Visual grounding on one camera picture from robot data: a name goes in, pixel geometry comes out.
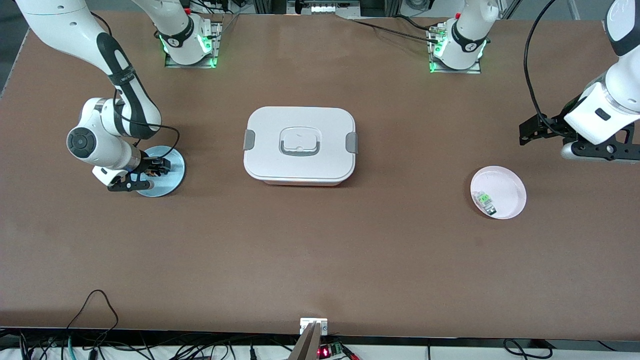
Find pink round plate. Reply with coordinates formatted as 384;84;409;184
470;165;527;220

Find grey camera post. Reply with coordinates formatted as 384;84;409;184
289;322;323;360

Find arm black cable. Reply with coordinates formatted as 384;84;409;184
112;87;182;162
523;0;558;132

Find aluminium frame with lit device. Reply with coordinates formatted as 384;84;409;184
252;0;403;18

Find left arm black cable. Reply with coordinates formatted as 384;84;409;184
523;0;558;132

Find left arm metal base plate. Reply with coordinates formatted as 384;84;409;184
427;24;483;75

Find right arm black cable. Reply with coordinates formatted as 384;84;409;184
112;87;182;162

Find light blue round plate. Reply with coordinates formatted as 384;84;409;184
134;145;186;198

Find small white bracket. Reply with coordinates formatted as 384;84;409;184
300;318;329;336

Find black coiled cable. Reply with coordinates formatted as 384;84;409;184
502;339;556;360

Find green and clear switch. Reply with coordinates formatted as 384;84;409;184
474;191;498;216

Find thin black cable loop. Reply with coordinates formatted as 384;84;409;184
65;289;120;346

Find black cable across table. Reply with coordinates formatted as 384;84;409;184
394;15;432;32
350;19;441;43

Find white lidded box grey latches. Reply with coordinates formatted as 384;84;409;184
243;106;359;187

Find circuit board red light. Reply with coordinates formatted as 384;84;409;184
317;341;347;359

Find tangled black cable bundle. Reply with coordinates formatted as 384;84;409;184
0;330;301;360

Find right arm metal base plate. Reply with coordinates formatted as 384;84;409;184
165;20;223;69

